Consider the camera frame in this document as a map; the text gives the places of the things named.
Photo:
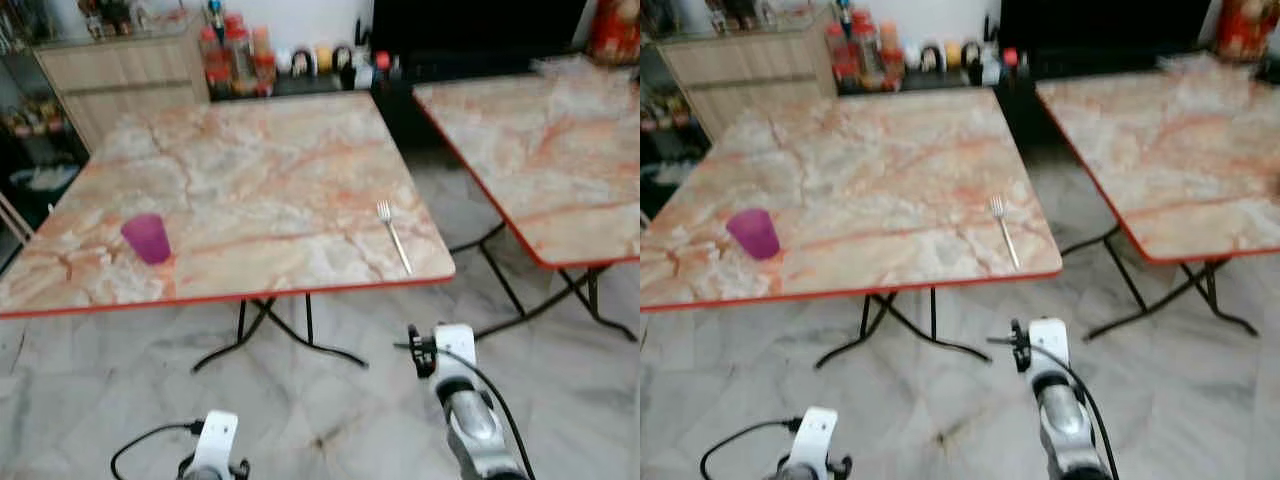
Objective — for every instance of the black and white figurine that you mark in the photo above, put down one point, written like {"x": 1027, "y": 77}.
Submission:
{"x": 302, "y": 63}
{"x": 931, "y": 58}

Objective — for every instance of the small clear jar red lid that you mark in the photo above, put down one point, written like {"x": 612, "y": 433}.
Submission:
{"x": 214, "y": 65}
{"x": 841, "y": 60}

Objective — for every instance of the clear jar orange lid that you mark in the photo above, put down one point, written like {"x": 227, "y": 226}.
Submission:
{"x": 891, "y": 55}
{"x": 263, "y": 60}

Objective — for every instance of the purple plastic cup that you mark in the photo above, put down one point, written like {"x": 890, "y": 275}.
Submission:
{"x": 753, "y": 235}
{"x": 147, "y": 240}

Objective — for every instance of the yellow round figurine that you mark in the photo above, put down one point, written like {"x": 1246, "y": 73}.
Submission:
{"x": 324, "y": 58}
{"x": 952, "y": 54}

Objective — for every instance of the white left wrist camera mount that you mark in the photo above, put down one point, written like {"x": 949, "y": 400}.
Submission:
{"x": 215, "y": 445}
{"x": 815, "y": 440}

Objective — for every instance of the white round figurine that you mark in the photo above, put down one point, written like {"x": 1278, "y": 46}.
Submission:
{"x": 283, "y": 63}
{"x": 911, "y": 58}

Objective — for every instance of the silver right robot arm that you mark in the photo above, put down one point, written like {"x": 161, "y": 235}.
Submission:
{"x": 475, "y": 425}
{"x": 1065, "y": 420}

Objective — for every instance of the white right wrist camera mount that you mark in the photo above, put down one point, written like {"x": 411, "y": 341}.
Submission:
{"x": 458, "y": 345}
{"x": 1050, "y": 340}

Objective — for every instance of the silver metal fork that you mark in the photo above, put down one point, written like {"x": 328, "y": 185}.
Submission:
{"x": 1006, "y": 235}
{"x": 395, "y": 240}

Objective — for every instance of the black and red figurine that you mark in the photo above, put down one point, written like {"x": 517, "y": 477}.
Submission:
{"x": 343, "y": 56}
{"x": 972, "y": 53}

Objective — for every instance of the marble folding table red edge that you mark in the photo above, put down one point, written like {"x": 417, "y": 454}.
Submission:
{"x": 1170, "y": 150}
{"x": 880, "y": 170}
{"x": 250, "y": 180}
{"x": 540, "y": 150}

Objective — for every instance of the dark open shelf unit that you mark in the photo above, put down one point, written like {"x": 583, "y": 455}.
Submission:
{"x": 665, "y": 150}
{"x": 30, "y": 150}

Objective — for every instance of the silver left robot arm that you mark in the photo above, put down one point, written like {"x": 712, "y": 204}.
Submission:
{"x": 795, "y": 474}
{"x": 200, "y": 474}

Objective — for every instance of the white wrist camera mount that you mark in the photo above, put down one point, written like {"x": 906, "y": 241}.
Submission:
{"x": 815, "y": 440}
{"x": 458, "y": 345}
{"x": 1050, "y": 340}
{"x": 215, "y": 445}

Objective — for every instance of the red laughing buddha statue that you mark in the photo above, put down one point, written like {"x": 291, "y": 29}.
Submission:
{"x": 615, "y": 30}
{"x": 1248, "y": 28}

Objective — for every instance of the black flat television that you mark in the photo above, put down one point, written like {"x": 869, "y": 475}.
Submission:
{"x": 1100, "y": 20}
{"x": 480, "y": 25}

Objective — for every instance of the big clear jar red lid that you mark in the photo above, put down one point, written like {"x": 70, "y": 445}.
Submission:
{"x": 865, "y": 45}
{"x": 237, "y": 50}

